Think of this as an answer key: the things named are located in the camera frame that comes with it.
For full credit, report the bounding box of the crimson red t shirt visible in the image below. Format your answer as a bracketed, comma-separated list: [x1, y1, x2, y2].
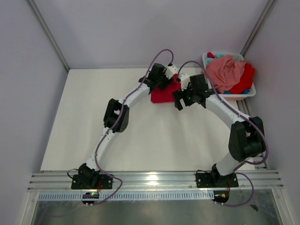
[150, 74, 181, 104]

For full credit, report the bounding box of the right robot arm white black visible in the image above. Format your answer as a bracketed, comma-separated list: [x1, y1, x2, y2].
[172, 73, 267, 187]

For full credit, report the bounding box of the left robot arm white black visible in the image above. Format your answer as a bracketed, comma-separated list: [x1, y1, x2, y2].
[73, 63, 178, 189]

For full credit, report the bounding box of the salmon pink t shirt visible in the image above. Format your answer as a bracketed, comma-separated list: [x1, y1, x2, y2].
[206, 55, 248, 94]

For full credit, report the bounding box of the white plastic laundry basket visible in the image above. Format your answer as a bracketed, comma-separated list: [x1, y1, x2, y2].
[202, 52, 256, 102]

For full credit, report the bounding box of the bright red t shirt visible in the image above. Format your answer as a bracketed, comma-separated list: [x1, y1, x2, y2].
[205, 52, 256, 94]

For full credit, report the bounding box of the right controller board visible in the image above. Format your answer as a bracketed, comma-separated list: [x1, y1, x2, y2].
[212, 191, 229, 203]

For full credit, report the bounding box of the controller board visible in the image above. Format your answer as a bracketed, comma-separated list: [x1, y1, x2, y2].
[82, 192, 99, 205]
[212, 191, 229, 203]

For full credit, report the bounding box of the left controller board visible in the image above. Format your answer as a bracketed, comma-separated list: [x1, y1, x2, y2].
[82, 192, 99, 205]

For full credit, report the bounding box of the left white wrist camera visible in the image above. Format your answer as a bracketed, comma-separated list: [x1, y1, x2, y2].
[165, 65, 179, 79]

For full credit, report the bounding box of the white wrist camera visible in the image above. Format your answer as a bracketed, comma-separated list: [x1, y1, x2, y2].
[178, 73, 190, 90]
[165, 65, 179, 79]

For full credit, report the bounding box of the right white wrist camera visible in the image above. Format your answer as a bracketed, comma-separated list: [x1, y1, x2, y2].
[178, 73, 190, 90]

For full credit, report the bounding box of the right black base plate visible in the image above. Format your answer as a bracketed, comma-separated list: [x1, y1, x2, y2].
[195, 170, 239, 188]

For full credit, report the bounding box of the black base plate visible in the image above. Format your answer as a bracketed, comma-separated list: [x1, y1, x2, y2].
[195, 170, 239, 188]
[71, 174, 113, 190]

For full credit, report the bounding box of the aluminium side rail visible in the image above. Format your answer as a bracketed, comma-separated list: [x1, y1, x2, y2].
[237, 98, 269, 170]

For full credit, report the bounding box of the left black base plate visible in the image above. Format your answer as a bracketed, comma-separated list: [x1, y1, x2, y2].
[71, 174, 113, 190]

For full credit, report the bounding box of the right corner aluminium post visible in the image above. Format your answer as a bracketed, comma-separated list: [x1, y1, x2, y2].
[240, 0, 278, 57]

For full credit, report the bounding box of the corner aluminium post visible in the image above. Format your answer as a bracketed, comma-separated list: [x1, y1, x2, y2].
[240, 0, 278, 57]
[25, 0, 70, 72]

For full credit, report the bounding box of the aluminium front rail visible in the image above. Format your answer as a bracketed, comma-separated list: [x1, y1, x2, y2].
[28, 170, 284, 191]

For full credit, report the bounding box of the grey slotted cable duct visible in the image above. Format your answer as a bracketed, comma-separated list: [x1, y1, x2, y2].
[37, 190, 213, 202]

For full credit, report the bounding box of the left corner aluminium post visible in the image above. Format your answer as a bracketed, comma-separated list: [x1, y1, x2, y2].
[25, 0, 70, 72]

